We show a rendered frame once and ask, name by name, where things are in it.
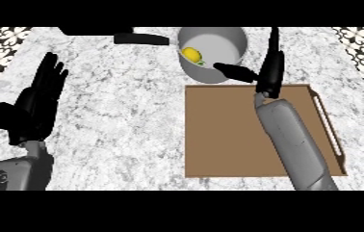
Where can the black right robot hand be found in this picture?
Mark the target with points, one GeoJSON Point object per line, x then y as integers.
{"type": "Point", "coordinates": [273, 72]}

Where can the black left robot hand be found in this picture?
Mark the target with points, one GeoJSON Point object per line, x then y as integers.
{"type": "Point", "coordinates": [37, 107]}

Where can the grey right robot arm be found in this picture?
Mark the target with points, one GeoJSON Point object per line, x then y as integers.
{"type": "Point", "coordinates": [296, 139]}

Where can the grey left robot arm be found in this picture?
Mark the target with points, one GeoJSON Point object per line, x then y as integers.
{"type": "Point", "coordinates": [24, 171]}

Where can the yellow lemon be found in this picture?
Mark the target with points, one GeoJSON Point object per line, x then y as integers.
{"type": "Point", "coordinates": [191, 54]}

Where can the brown wooden tray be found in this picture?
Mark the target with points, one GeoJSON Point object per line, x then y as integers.
{"type": "Point", "coordinates": [222, 133]}

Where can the black flat object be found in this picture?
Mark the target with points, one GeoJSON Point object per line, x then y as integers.
{"type": "Point", "coordinates": [95, 30]}

